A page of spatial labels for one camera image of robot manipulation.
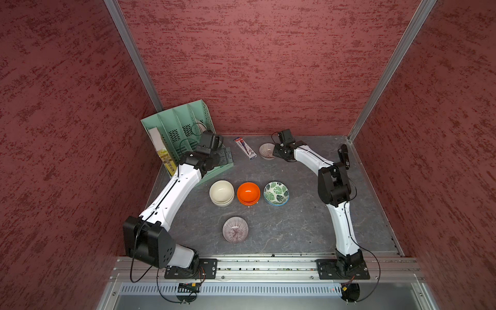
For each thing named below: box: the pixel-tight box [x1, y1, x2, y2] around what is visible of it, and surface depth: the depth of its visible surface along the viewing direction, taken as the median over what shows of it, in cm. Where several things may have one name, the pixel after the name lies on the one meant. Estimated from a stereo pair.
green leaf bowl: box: [263, 180, 290, 207], surface depth 94 cm
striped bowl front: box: [222, 215, 250, 245], surface depth 83 cm
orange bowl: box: [237, 181, 261, 207], surface depth 92 cm
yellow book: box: [148, 127, 177, 177], surface depth 83 cm
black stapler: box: [337, 143, 351, 170], surface depth 111 cm
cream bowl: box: [208, 179, 236, 208], surface depth 91 cm
